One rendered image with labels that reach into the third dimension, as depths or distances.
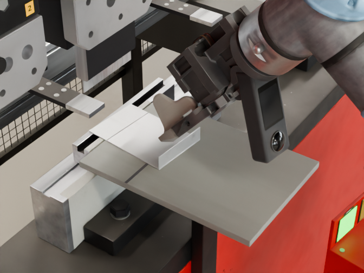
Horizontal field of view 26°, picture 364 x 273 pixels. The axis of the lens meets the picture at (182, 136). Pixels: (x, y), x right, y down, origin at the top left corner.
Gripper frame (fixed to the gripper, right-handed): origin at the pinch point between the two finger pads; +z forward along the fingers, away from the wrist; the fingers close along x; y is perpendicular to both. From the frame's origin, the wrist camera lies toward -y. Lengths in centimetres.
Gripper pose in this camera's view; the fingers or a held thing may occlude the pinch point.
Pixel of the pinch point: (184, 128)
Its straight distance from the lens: 102.1
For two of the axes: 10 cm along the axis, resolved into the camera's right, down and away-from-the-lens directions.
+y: -5.8, -8.1, 0.0
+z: -4.9, 3.6, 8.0
